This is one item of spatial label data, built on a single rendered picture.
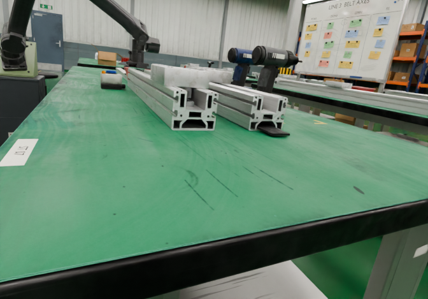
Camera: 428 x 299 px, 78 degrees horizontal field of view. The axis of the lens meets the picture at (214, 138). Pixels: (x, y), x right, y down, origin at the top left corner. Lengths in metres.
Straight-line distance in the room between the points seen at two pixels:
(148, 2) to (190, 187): 12.41
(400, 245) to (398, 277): 0.10
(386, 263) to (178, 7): 12.63
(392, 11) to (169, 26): 10.18
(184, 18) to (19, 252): 12.85
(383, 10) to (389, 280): 3.34
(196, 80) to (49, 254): 0.49
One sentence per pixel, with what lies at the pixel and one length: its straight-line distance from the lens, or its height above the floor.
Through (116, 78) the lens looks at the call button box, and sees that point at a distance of 1.18.
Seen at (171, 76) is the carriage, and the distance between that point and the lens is 0.62.
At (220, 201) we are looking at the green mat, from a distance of 0.30.
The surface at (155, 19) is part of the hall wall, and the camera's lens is 12.64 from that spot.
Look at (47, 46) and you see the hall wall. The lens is 12.30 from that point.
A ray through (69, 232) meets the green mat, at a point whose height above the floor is 0.78.
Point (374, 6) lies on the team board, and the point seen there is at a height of 1.79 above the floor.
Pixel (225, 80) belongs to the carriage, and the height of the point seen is 0.88.
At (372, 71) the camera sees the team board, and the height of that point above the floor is 1.07.
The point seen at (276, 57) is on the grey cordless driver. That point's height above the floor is 0.97.
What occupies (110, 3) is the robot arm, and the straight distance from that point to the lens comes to 1.22.
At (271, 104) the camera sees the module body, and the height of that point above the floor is 0.84.
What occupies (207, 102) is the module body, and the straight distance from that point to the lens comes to 0.60.
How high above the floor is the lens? 0.92
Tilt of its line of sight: 15 degrees down
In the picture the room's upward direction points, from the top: 7 degrees clockwise
